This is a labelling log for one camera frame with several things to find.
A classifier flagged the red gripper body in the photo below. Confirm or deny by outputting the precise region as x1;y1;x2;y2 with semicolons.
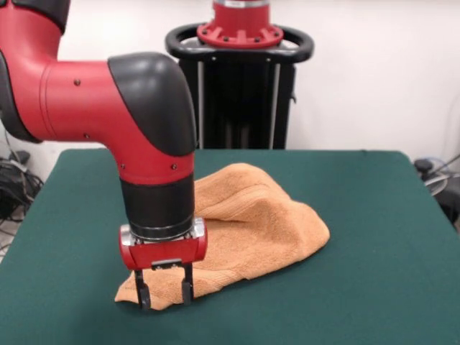
118;225;209;272

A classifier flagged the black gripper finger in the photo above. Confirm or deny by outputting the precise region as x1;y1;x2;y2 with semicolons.
180;264;196;306
134;268;152;311

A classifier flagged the tan terry towel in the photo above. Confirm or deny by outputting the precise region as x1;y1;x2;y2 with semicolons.
114;162;331;311

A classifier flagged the dark green table cloth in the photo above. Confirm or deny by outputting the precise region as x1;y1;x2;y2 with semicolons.
0;149;460;345

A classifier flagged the grey stand base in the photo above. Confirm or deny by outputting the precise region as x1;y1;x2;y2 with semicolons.
413;157;460;224

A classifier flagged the black cable bundle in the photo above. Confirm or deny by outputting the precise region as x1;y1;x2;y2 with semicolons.
0;114;46;226

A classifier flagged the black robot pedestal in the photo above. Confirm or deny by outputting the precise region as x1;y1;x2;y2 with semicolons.
165;23;316;150

